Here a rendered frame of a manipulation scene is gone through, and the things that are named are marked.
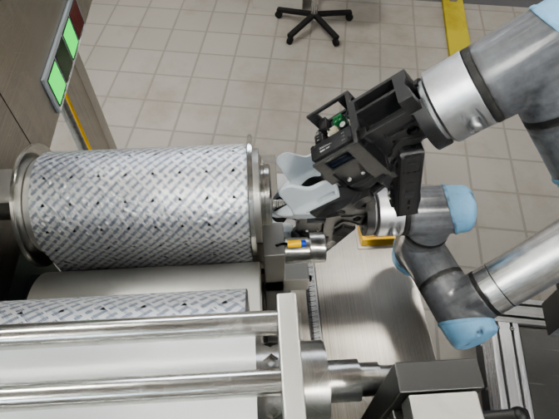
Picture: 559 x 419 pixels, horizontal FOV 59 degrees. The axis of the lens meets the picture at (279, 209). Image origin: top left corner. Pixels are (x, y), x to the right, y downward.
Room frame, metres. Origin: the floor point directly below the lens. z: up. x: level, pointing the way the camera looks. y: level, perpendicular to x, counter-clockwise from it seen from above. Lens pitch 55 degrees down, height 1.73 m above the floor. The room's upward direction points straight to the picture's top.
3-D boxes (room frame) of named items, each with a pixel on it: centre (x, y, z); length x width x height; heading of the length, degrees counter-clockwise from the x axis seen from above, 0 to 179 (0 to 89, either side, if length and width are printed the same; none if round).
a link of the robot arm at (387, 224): (0.43, -0.16, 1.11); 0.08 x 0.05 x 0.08; 3
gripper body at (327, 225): (0.42, -0.08, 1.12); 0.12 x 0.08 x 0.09; 93
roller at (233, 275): (0.23, 0.15, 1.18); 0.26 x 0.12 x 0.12; 93
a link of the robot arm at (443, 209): (0.43, -0.24, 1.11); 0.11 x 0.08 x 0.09; 93
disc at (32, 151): (0.34, 0.28, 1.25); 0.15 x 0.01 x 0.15; 3
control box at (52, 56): (0.73, 0.38, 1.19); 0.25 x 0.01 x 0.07; 3
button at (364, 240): (0.53, -0.19, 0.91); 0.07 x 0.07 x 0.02; 3
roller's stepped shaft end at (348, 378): (0.11, -0.07, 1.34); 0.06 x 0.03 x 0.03; 93
